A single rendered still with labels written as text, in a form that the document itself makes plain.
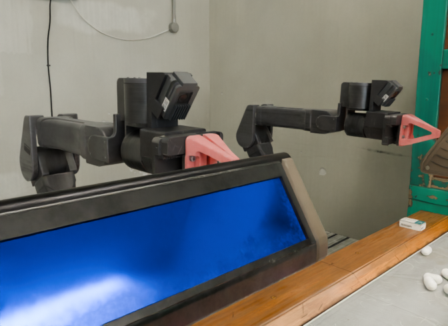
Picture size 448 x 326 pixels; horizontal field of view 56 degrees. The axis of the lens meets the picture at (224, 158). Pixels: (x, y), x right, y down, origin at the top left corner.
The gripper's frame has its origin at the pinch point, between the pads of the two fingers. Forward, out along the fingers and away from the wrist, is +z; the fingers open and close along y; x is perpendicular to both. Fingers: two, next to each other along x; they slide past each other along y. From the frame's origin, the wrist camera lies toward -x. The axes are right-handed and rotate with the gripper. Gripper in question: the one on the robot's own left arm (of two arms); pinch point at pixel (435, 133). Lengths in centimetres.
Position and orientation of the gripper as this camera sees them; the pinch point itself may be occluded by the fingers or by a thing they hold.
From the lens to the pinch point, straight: 98.4
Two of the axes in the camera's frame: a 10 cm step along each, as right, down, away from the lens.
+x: -0.3, 9.8, 2.0
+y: 7.0, -1.2, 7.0
